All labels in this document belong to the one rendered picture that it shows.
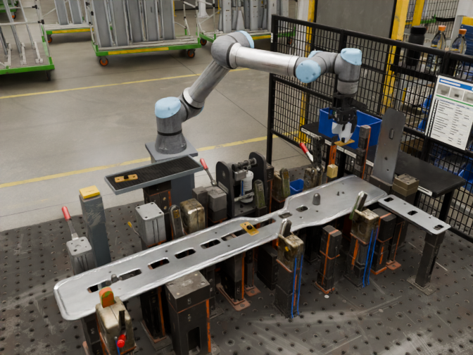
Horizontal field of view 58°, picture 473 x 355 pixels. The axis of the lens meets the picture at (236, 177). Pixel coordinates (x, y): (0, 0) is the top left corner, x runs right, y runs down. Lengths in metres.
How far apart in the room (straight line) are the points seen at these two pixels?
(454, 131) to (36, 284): 1.93
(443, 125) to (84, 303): 1.67
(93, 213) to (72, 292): 0.34
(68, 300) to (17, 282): 0.66
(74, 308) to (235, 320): 0.61
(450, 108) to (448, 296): 0.81
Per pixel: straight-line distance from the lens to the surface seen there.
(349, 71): 1.65
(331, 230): 1.71
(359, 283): 1.91
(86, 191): 1.68
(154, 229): 1.59
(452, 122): 2.16
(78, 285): 1.51
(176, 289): 1.38
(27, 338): 1.84
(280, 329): 1.71
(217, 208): 1.74
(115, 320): 1.28
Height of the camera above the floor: 1.97
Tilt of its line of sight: 29 degrees down
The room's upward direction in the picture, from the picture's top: straight up
